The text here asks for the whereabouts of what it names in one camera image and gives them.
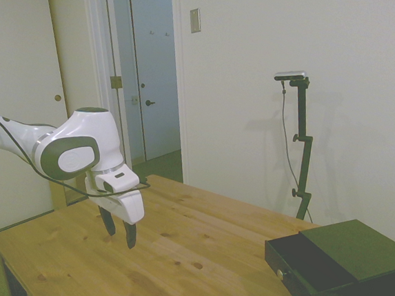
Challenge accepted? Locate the black drawer with knob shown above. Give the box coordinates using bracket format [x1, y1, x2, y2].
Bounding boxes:
[259, 229, 362, 296]

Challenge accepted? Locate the pale blue door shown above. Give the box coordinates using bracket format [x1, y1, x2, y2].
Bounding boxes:
[114, 0, 194, 165]

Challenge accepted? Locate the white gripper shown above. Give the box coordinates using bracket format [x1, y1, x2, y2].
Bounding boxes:
[78, 170, 148, 252]

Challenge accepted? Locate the grey camera cable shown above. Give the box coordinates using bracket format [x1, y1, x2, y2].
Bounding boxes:
[269, 80, 326, 224]

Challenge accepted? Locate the black drawer cabinet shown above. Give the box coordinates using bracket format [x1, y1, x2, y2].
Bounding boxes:
[293, 214, 395, 296]

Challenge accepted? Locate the metal wall switch plate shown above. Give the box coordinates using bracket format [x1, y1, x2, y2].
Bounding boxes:
[188, 8, 204, 35]

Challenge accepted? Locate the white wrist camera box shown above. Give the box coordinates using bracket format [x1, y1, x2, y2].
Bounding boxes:
[94, 162, 141, 197]

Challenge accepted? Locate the black camera stand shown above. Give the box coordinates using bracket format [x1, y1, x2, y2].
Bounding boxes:
[276, 76, 323, 221]

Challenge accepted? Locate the white sliding closet door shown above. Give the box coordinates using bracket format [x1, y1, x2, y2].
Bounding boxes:
[0, 0, 80, 241]

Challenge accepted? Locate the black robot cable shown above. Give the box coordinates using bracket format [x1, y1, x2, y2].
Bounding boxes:
[0, 108, 158, 202]

